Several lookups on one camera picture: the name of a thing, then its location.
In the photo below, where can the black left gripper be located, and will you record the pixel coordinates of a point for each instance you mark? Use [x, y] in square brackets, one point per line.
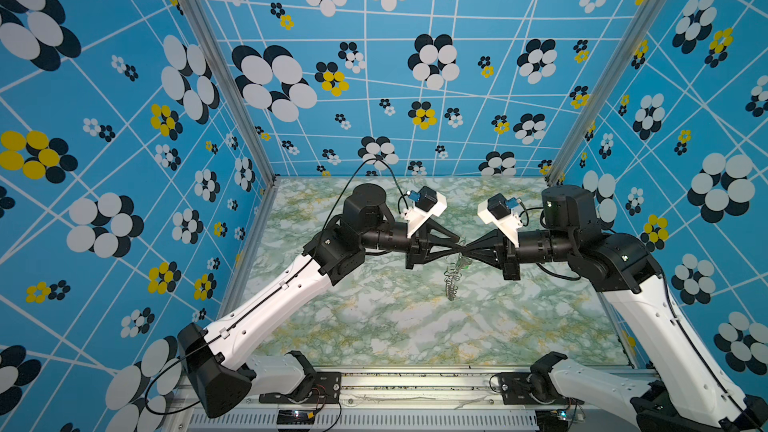
[420, 245]

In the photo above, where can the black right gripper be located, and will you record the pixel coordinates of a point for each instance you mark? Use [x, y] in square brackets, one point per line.
[500, 248]

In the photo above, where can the green key tag with key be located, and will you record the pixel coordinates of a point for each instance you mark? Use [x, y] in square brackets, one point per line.
[462, 263]

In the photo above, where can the steel key organizer plate with rings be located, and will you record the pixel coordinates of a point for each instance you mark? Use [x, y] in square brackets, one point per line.
[452, 279]

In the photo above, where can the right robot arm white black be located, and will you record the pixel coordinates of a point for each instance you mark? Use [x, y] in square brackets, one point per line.
[691, 392]

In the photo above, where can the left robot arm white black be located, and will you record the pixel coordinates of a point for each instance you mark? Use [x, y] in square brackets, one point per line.
[218, 359]

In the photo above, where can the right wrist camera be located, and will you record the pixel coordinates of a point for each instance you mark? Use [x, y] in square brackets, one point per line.
[502, 212]

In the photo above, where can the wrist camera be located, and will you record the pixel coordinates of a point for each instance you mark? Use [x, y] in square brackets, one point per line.
[502, 212]
[427, 203]

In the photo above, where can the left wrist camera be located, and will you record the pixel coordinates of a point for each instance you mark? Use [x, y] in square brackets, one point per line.
[427, 203]

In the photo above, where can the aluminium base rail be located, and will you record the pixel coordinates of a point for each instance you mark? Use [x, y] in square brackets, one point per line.
[430, 399]

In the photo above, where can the aluminium frame post right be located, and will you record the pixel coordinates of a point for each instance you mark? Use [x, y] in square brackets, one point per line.
[636, 32]

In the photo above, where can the aluminium frame post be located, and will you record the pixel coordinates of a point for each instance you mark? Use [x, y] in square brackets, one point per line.
[636, 32]
[203, 32]

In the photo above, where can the aluminium frame post left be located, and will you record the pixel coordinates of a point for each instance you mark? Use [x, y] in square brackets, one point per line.
[203, 32]

